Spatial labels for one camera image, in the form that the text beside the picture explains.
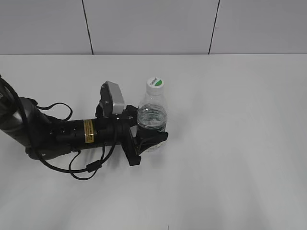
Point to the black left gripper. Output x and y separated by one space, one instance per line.
115 130

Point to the white green bottle cap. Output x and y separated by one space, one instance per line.
155 86

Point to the clear cestbon water bottle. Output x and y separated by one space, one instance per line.
151 115

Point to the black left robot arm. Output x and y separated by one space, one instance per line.
45 137

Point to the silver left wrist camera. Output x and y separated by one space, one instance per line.
111 102

